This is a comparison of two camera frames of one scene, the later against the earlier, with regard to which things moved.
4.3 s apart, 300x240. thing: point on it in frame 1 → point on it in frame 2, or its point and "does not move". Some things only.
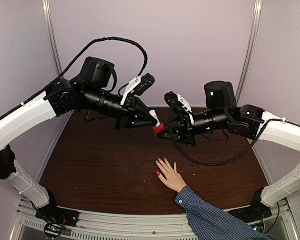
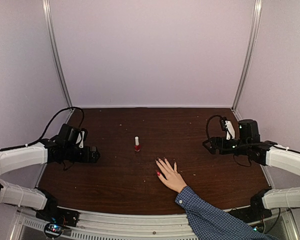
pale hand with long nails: (174, 180) does not move
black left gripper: (129, 113) → (86, 157)
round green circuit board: (53, 231) does not move
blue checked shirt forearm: (207, 223) does not move
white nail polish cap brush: (153, 113) → (137, 142)
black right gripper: (183, 127) → (218, 140)
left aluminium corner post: (47, 14) does not move
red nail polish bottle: (159, 129) → (137, 148)
